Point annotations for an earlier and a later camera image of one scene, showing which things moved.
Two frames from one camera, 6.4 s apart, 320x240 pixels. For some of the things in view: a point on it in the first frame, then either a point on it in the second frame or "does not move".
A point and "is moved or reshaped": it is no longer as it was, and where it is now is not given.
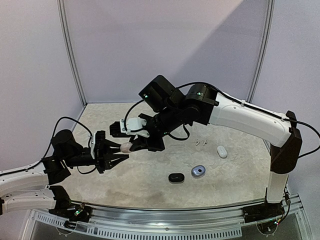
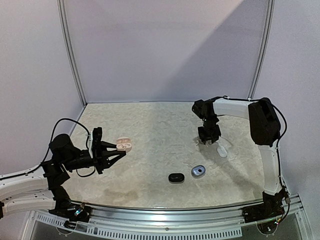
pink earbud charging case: (126, 147) is moved or reshaped
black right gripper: (152, 135) → (208, 132)
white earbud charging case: (221, 152) does not move
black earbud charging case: (176, 178) does not move
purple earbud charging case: (198, 171) does not move
